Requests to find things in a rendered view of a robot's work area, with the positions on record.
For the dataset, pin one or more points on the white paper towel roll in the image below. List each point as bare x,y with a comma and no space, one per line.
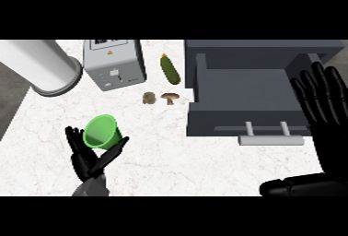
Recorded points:
40,66

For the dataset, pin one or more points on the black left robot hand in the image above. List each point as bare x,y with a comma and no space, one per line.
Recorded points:
87,159

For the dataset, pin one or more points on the green plastic cup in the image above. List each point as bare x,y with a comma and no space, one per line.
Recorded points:
100,132

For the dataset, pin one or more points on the dark grey open drawer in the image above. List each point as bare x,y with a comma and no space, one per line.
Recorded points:
246,98

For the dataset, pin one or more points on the dark grey cabinet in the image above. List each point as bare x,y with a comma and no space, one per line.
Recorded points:
267,52

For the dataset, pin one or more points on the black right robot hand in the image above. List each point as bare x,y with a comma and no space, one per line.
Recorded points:
326,135

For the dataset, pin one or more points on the brown mushroom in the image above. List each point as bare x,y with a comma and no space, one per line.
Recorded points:
170,97

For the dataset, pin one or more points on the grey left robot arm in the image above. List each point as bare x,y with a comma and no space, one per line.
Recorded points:
92,187

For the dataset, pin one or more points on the green cucumber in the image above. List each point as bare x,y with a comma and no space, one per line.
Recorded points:
170,69

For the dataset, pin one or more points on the grey toaster appliance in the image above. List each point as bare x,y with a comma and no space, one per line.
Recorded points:
114,64

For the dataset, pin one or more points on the brown potato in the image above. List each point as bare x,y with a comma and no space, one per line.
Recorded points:
149,98

